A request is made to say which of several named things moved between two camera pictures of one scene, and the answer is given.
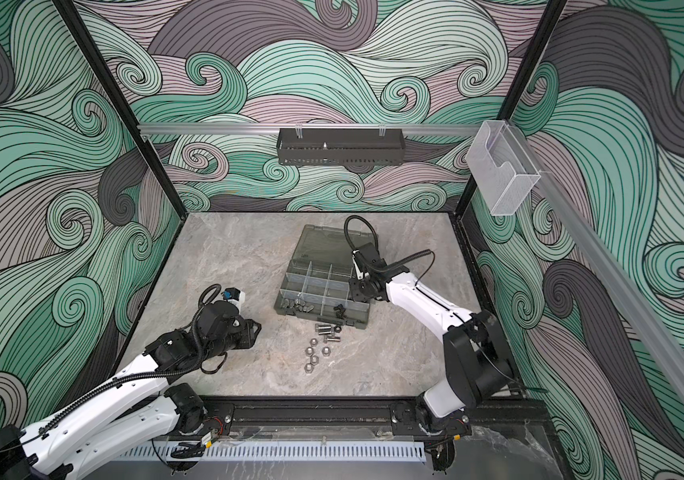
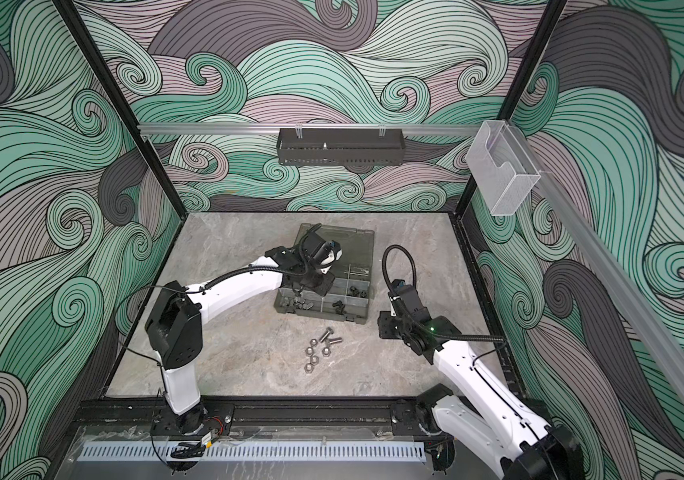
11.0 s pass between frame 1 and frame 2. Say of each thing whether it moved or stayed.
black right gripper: moved
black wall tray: stayed
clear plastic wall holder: stayed
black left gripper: moved
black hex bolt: stayed
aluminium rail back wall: stayed
